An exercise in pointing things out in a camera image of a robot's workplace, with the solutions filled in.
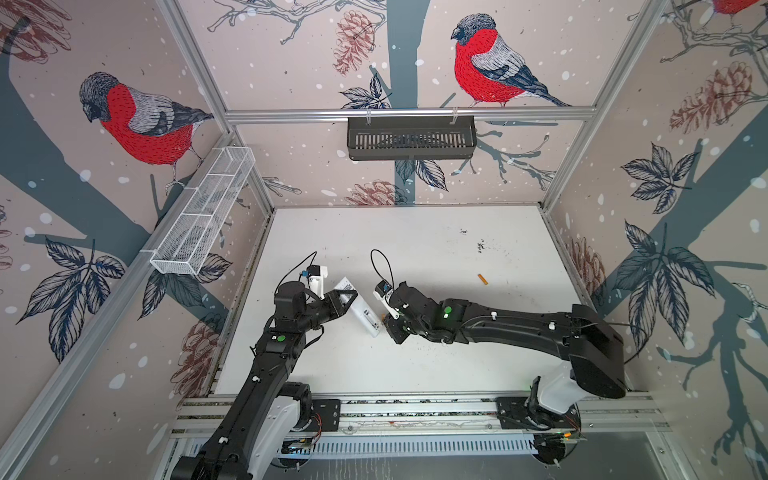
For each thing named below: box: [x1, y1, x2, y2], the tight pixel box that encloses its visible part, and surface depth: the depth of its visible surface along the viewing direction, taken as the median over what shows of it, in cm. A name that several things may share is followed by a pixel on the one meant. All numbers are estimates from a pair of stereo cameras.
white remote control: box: [335, 276, 381, 338], surface depth 79 cm
